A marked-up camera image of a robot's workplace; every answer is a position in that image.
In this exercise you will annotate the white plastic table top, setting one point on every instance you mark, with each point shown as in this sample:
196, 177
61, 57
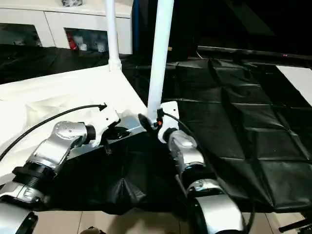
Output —
58, 92

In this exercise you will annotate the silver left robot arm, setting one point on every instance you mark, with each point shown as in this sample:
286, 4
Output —
53, 146

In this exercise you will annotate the black plastic mat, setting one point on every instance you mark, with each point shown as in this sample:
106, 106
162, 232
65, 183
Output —
243, 126

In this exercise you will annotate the red bottle in cabinet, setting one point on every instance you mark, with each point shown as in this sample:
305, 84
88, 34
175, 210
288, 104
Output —
72, 43

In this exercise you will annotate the long black bar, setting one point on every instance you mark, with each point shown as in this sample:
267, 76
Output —
253, 52

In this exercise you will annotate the white cabinet with glass doors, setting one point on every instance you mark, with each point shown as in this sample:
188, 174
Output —
48, 22

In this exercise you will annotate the grey object on cabinet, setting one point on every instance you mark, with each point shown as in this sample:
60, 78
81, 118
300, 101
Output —
72, 2

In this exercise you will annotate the black floor stand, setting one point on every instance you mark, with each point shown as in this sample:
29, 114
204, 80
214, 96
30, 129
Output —
297, 225

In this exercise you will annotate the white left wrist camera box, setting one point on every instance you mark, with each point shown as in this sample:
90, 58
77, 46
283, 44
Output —
108, 119

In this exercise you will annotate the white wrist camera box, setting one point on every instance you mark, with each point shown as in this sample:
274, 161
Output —
169, 109
108, 119

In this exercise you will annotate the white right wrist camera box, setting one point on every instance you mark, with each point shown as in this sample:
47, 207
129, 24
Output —
169, 109

